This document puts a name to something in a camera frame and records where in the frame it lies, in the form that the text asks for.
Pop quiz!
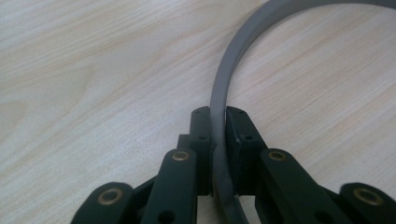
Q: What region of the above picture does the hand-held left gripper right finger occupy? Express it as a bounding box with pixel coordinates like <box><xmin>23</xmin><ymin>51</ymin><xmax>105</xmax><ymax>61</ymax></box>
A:
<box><xmin>225</xmin><ymin>105</ymin><xmax>269</xmax><ymax>197</ymax></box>

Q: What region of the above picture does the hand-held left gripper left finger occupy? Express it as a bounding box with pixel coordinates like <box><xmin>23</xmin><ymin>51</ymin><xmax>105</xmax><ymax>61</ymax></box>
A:
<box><xmin>177</xmin><ymin>105</ymin><xmax>217</xmax><ymax>197</ymax></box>

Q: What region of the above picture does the grey plastic ring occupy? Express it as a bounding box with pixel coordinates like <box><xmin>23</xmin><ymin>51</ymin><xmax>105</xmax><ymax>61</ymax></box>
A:
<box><xmin>208</xmin><ymin>0</ymin><xmax>396</xmax><ymax>224</ymax></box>

